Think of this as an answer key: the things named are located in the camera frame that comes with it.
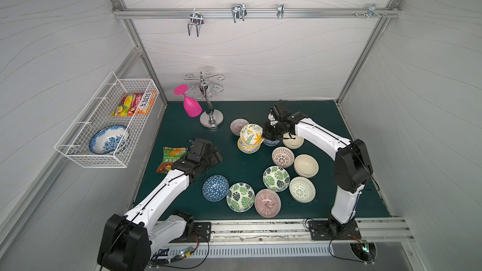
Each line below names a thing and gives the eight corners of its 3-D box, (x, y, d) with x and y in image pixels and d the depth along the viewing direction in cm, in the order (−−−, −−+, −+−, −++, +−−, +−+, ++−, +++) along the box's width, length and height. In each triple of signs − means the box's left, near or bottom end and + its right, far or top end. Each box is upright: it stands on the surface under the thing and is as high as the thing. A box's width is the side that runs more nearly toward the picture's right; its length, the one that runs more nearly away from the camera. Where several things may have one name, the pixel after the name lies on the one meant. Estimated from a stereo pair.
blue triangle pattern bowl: (202, 201, 82) (200, 198, 79) (205, 178, 89) (204, 174, 86) (228, 201, 82) (227, 198, 79) (229, 178, 89) (229, 174, 86)
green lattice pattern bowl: (290, 203, 82) (292, 200, 78) (286, 180, 88) (288, 176, 85) (315, 203, 82) (318, 200, 78) (309, 180, 88) (312, 176, 85)
